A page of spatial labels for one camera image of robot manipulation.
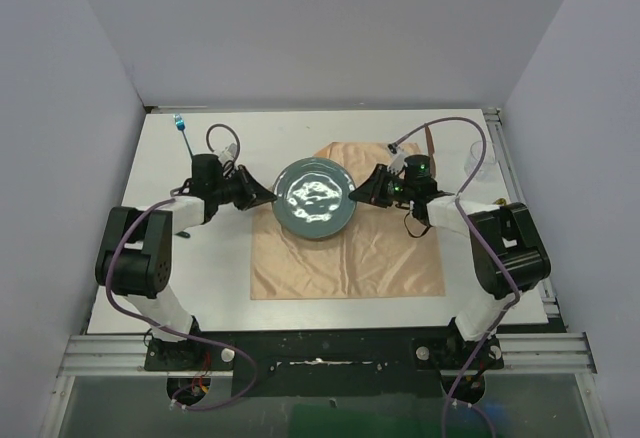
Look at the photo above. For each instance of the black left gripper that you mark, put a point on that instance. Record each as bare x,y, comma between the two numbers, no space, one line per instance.
253,191

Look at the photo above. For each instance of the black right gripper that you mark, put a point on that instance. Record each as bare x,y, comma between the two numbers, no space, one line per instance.
372,190

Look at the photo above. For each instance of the peach satin cloth napkin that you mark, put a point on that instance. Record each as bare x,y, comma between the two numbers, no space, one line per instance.
380,253

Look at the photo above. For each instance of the teal round plate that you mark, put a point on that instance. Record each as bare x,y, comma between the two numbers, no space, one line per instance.
313,198

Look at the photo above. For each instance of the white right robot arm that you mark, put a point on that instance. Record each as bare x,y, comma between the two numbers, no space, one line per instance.
508,256

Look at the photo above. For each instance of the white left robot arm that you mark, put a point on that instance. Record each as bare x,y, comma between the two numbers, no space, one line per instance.
134,261

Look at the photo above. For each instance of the copper table knife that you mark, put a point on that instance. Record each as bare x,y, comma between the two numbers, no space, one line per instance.
431,151

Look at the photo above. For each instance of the blue fork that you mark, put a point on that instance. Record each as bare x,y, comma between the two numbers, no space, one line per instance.
181,128

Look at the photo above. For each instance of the clear drinking glass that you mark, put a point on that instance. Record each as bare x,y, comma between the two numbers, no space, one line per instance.
482,160

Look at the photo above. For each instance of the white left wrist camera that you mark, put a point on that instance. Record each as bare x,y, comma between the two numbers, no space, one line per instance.
229,154

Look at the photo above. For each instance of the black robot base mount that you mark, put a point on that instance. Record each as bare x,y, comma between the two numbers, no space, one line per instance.
426,362

